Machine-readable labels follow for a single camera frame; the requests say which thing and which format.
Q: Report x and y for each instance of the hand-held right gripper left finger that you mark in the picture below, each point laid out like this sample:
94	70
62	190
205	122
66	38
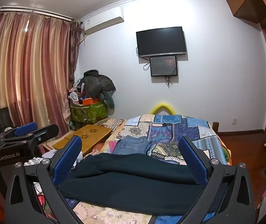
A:
67	159

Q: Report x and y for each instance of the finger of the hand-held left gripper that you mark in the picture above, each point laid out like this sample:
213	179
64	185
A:
39	138
25	128

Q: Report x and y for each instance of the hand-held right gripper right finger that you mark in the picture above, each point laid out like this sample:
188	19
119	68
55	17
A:
193	161

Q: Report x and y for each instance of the dark teal pants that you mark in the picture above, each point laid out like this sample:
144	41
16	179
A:
133	182

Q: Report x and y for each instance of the orange green bed sheet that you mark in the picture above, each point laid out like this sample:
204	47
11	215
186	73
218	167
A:
226	154

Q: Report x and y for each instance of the wooden lap table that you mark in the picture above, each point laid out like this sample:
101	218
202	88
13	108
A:
88	133

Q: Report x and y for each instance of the patchwork printed blanket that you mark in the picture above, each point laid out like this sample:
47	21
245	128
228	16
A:
170	130

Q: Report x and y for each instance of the green patterned storage bag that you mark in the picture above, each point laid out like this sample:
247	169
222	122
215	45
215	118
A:
88	114

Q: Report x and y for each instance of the pink striped curtain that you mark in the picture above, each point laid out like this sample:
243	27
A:
30	74

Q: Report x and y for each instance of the brown striped cloth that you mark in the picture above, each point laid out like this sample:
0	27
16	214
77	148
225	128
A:
112	123

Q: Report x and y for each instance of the orange box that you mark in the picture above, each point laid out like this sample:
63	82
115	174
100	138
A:
89	101

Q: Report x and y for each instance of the yellow foam arch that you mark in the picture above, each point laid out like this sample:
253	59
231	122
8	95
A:
162	104

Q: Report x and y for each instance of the blue jeans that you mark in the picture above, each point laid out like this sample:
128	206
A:
130	144

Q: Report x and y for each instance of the grey blue garment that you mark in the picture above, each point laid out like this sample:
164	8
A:
108	100

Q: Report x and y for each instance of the pile of dark jackets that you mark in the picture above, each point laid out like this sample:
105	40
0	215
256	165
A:
95	81

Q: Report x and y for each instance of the white air conditioner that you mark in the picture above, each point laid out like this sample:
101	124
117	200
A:
102	19

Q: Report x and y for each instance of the wooden bed post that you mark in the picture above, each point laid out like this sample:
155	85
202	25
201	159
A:
215	127

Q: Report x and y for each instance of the white wall socket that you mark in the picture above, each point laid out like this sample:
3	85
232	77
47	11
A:
234	121

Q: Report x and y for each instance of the small black wall monitor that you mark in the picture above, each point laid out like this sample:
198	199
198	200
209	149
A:
163	65

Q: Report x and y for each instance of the white curtain rail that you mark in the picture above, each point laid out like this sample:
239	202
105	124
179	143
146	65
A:
30	11

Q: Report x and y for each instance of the large black wall television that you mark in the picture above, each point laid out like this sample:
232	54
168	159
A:
161	40

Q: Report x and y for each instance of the wooden wall cabinet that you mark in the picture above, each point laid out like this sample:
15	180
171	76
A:
242	0

